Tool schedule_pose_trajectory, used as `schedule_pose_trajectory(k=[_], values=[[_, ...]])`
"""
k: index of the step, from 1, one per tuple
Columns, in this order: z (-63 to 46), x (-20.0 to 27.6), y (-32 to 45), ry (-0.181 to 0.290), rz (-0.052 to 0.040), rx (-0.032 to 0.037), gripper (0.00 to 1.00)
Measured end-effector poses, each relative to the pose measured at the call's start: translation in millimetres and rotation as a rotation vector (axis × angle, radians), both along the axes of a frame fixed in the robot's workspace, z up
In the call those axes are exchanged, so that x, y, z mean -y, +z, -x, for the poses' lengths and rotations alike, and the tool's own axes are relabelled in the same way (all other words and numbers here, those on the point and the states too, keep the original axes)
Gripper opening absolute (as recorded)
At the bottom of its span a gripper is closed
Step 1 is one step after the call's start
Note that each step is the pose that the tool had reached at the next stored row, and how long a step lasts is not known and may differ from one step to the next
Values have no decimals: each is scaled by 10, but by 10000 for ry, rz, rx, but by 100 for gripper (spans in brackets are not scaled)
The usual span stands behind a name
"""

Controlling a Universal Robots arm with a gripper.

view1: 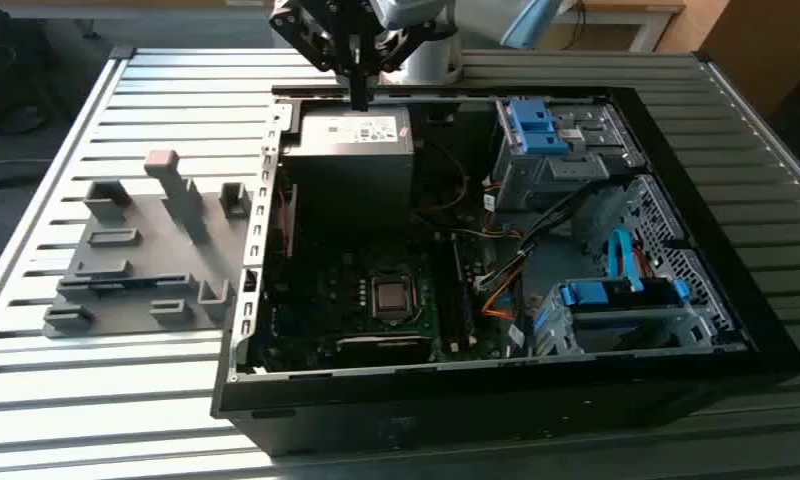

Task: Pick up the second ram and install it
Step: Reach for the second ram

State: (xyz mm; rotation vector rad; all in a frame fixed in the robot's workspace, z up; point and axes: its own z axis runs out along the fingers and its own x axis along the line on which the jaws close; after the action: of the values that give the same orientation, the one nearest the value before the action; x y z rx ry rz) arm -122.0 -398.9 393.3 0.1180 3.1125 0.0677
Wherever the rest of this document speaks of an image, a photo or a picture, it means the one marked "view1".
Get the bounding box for coloured power wires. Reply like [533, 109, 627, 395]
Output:
[449, 227, 525, 240]

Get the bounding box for white framed desk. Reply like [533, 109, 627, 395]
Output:
[549, 0, 685, 54]

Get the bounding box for large wooden cabinet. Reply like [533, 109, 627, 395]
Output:
[699, 0, 800, 119]

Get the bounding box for green motherboard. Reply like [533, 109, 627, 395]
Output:
[258, 219, 508, 374]

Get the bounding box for thin orange wire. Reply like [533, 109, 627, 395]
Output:
[411, 141, 472, 215]

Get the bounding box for black open PC case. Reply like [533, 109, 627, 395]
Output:
[210, 84, 800, 457]

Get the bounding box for black wire bundle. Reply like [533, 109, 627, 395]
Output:
[477, 177, 625, 292]

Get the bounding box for CPU socket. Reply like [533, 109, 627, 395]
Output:
[369, 269, 420, 327]

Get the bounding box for silver drive cage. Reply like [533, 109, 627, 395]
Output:
[491, 98, 647, 214]

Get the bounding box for green RAM stick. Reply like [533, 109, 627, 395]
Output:
[62, 278, 188, 292]

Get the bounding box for grey parts rack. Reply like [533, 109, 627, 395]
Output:
[42, 149, 254, 340]

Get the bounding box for grey power supply unit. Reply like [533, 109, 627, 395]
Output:
[280, 106, 420, 241]

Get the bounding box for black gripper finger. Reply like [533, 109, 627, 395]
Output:
[357, 29, 435, 111]
[269, 0, 360, 111]

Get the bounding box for small wooden cabinet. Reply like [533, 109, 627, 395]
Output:
[652, 0, 732, 54]

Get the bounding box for black wheeled cart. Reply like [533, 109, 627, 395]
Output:
[0, 14, 61, 136]

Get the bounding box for blue flat wire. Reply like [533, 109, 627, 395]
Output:
[605, 227, 647, 294]

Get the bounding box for silver disk bay cage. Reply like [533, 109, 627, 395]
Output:
[531, 279, 739, 357]

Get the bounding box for black graphics card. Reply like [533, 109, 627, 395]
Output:
[335, 331, 436, 369]

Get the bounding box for orange flat wire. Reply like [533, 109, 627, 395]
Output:
[481, 269, 528, 320]

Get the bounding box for blue disk carrier with disk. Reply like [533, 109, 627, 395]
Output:
[557, 277, 693, 307]

